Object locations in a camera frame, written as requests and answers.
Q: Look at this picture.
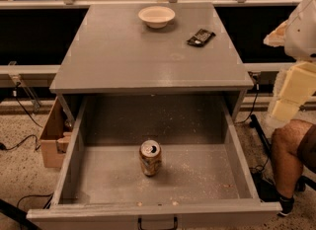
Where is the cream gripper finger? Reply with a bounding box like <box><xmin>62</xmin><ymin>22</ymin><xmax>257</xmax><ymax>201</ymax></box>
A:
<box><xmin>278</xmin><ymin>62</ymin><xmax>316</xmax><ymax>106</ymax></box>
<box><xmin>267</xmin><ymin>100</ymin><xmax>299</xmax><ymax>123</ymax></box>

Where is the orange soda can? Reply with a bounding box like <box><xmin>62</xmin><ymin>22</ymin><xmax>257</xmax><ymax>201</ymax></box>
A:
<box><xmin>139</xmin><ymin>140</ymin><xmax>162</xmax><ymax>177</ymax></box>

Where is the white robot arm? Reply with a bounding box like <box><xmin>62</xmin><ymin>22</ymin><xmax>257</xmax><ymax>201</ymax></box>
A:
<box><xmin>264</xmin><ymin>0</ymin><xmax>316</xmax><ymax>127</ymax></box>

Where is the open grey top drawer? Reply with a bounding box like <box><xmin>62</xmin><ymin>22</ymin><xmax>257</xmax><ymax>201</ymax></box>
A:
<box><xmin>27</xmin><ymin>94</ymin><xmax>280</xmax><ymax>230</ymax></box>

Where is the grey cabinet with counter top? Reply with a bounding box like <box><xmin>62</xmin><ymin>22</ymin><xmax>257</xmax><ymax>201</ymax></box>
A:
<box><xmin>50</xmin><ymin>2</ymin><xmax>253</xmax><ymax>117</ymax></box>

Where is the person's bare leg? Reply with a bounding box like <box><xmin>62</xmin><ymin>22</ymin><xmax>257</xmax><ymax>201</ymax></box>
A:
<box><xmin>271</xmin><ymin>119</ymin><xmax>313</xmax><ymax>198</ymax></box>

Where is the black shoe with sock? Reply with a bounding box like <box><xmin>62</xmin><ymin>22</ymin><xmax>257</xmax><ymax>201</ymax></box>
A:
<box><xmin>277</xmin><ymin>193</ymin><xmax>294</xmax><ymax>217</ymax></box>

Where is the white paper bowl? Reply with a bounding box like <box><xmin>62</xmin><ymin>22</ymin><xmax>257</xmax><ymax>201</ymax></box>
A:
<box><xmin>138</xmin><ymin>6</ymin><xmax>176</xmax><ymax>29</ymax></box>

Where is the cardboard box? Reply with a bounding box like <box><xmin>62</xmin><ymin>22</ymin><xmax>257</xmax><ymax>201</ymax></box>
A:
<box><xmin>39</xmin><ymin>99</ymin><xmax>71</xmax><ymax>168</ymax></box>

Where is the black cable right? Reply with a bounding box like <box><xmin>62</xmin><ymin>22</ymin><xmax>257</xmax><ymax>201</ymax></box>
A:
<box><xmin>234</xmin><ymin>74</ymin><xmax>261</xmax><ymax>125</ymax></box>

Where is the black drawer handle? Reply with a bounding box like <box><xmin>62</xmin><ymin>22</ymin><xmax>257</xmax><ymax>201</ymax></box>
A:
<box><xmin>137</xmin><ymin>216</ymin><xmax>178</xmax><ymax>230</ymax></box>

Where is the metal railing frame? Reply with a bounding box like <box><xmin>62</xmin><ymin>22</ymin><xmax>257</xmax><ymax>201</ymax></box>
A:
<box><xmin>0</xmin><ymin>0</ymin><xmax>316</xmax><ymax>89</ymax></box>

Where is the black floor cable left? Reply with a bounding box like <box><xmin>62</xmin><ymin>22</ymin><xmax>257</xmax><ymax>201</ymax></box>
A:
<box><xmin>0</xmin><ymin>133</ymin><xmax>41</xmax><ymax>153</ymax></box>

